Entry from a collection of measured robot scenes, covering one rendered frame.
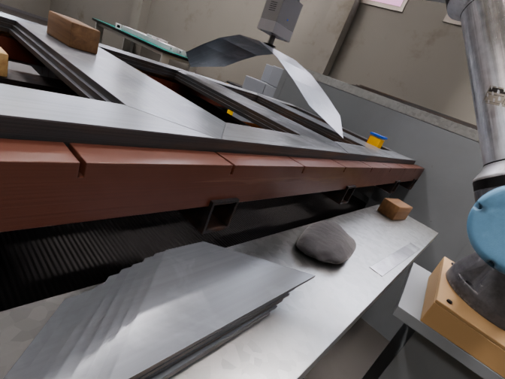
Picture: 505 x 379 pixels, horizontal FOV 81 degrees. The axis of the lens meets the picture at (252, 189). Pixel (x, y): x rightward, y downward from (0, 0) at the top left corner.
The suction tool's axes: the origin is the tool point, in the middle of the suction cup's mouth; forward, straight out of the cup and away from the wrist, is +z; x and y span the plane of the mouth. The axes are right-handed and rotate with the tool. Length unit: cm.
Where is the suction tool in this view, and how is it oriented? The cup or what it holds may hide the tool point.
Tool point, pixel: (267, 52)
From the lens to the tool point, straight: 97.7
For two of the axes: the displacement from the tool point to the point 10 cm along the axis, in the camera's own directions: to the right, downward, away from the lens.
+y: -6.5, 0.4, -7.6
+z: -3.5, 8.7, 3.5
